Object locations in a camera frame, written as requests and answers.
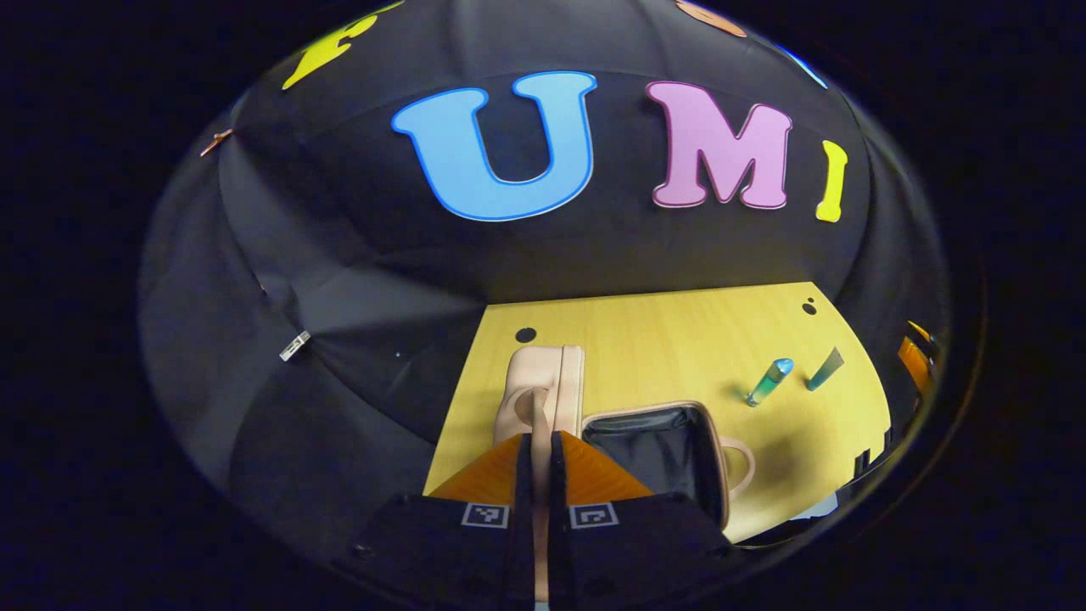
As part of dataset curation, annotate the teal skin care tube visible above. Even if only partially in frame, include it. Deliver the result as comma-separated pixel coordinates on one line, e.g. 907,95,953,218
806,346,846,393

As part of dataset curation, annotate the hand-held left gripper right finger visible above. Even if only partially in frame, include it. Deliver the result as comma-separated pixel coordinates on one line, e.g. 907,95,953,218
547,429,739,611

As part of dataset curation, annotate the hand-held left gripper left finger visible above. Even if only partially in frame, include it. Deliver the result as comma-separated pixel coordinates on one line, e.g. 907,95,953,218
352,431,535,611

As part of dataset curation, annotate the blue-capped green bottle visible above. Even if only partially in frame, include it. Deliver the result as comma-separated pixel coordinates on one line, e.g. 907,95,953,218
747,357,795,408

